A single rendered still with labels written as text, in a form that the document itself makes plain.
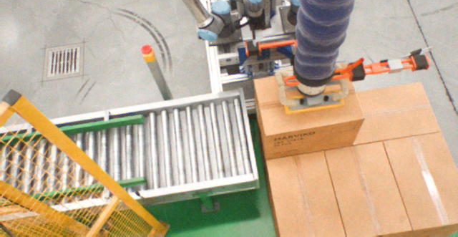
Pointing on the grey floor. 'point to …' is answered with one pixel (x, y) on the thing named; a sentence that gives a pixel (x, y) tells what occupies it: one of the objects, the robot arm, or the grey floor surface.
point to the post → (157, 75)
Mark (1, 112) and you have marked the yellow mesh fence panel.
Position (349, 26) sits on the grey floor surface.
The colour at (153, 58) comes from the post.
